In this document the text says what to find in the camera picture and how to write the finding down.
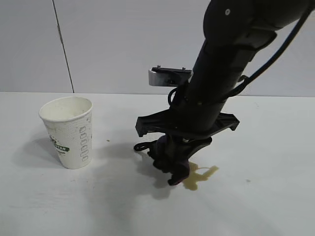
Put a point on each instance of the purple and black cloth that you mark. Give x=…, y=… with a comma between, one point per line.
x=162, y=155

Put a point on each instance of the brown spilled coffee puddle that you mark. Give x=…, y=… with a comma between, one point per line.
x=192, y=184

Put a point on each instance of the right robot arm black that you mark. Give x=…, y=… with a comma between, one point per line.
x=221, y=61

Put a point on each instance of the white paper cup green logo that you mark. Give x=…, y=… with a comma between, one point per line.
x=69, y=137

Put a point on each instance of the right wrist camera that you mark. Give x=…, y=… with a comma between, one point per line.
x=160, y=77

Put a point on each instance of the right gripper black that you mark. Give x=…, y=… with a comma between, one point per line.
x=157, y=124

